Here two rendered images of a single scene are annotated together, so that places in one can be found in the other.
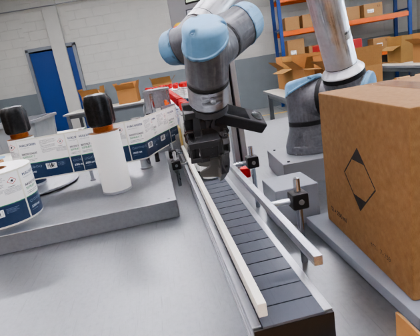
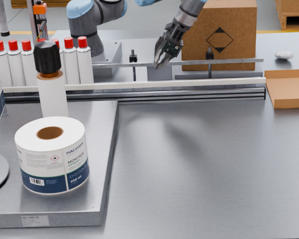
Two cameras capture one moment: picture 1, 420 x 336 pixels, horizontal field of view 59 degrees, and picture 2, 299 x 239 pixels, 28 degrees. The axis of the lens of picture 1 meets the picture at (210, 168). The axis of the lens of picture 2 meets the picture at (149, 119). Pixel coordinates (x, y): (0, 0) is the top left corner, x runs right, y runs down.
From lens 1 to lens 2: 2.18 m
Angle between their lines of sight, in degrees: 74
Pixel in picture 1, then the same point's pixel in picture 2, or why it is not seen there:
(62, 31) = not seen: outside the picture
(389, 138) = (245, 18)
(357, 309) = not seen: hidden behind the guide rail
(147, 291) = (208, 120)
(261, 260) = not seen: hidden behind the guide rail
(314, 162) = (115, 55)
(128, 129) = not seen: outside the picture
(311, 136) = (98, 40)
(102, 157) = (63, 94)
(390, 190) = (244, 36)
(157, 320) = (232, 117)
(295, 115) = (88, 29)
